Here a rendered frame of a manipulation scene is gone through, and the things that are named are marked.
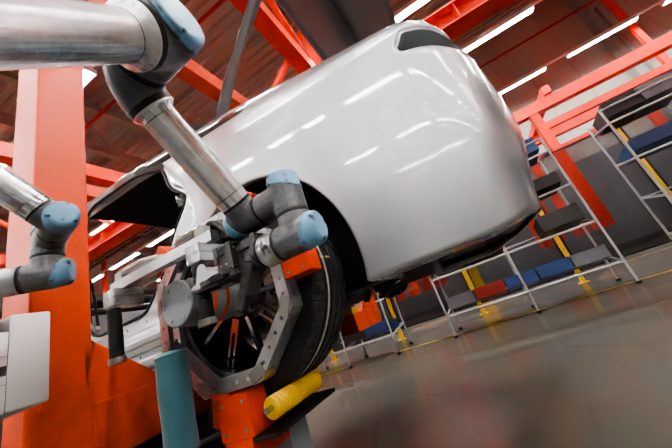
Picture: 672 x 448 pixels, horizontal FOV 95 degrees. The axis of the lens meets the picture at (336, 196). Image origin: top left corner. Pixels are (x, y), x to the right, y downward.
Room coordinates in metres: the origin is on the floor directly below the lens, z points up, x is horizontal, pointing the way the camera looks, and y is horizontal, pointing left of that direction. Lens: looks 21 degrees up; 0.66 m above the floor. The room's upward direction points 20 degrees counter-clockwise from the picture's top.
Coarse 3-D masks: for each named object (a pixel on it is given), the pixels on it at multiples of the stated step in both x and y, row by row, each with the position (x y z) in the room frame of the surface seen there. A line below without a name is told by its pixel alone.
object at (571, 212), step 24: (528, 144) 3.78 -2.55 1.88; (552, 192) 3.80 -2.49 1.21; (576, 192) 3.73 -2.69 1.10; (552, 216) 3.90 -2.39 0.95; (576, 216) 3.82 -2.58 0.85; (528, 240) 4.51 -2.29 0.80; (552, 264) 3.99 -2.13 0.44; (576, 264) 3.91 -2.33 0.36; (480, 288) 4.29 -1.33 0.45; (504, 288) 4.19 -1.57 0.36; (456, 336) 4.40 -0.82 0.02
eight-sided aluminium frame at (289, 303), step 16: (176, 272) 1.06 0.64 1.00; (272, 272) 0.91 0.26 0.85; (160, 288) 1.07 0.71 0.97; (288, 288) 0.91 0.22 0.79; (160, 304) 1.08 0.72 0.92; (288, 304) 0.90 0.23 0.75; (160, 320) 1.08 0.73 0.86; (288, 320) 0.92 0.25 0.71; (176, 336) 1.11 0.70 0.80; (272, 336) 0.93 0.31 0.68; (288, 336) 0.97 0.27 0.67; (272, 352) 0.93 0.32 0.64; (192, 368) 1.05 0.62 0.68; (208, 368) 1.09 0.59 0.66; (256, 368) 0.95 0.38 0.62; (272, 368) 0.97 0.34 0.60; (208, 384) 1.02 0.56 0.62; (224, 384) 1.00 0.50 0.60; (240, 384) 0.98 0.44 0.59
